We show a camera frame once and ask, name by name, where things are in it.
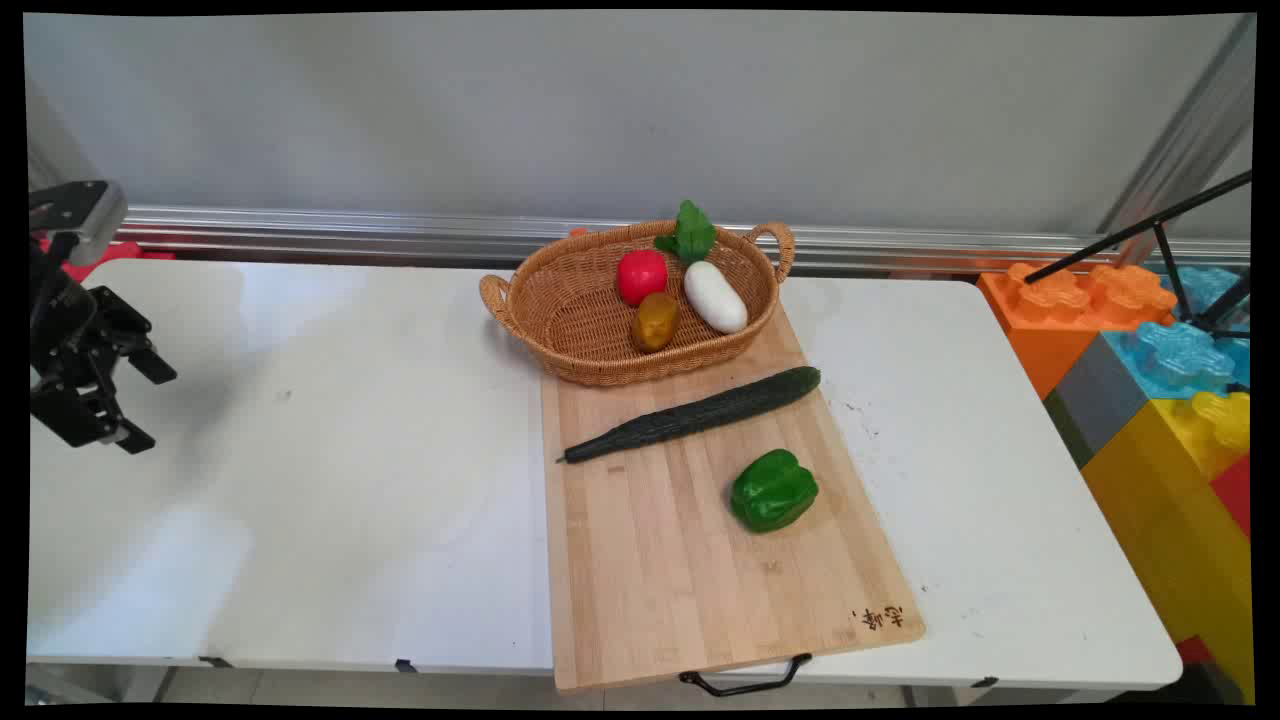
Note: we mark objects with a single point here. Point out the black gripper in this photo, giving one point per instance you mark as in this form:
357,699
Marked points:
58,320

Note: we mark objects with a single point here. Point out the red tomato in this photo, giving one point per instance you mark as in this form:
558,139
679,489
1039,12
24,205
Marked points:
641,276

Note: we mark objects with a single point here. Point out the yellow giant building block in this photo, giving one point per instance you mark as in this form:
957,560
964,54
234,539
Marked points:
1170,500

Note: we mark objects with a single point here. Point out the grey giant building block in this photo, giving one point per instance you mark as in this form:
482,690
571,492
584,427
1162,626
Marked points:
1100,395

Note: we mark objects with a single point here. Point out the aluminium frame post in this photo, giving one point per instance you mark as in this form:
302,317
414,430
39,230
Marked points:
1185,130

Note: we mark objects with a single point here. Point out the blue giant building block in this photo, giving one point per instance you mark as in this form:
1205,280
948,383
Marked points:
1180,355

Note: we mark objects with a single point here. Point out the green bell pepper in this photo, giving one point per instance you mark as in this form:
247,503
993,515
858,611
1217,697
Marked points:
772,490

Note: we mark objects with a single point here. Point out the wooden cutting board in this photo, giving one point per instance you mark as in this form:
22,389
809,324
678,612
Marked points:
690,570

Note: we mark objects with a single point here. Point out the white radish with green leaves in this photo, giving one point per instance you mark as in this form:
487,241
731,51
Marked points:
715,296

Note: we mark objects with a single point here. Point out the aluminium frame rail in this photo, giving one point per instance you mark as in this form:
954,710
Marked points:
400,232

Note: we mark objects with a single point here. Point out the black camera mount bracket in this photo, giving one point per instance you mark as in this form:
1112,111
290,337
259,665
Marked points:
60,205

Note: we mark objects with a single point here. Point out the woven wicker basket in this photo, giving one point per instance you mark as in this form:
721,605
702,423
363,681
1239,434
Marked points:
585,320

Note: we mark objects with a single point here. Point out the black tripod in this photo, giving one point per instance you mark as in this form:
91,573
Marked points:
1165,245

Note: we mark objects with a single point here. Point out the red giant building block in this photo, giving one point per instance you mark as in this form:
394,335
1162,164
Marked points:
1235,495

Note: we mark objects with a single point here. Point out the orange giant building block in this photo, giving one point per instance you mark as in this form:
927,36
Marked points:
1045,320

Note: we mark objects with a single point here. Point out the brown potato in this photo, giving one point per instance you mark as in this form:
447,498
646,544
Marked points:
655,321

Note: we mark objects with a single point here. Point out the dark green cucumber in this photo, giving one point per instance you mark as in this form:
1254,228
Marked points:
690,415

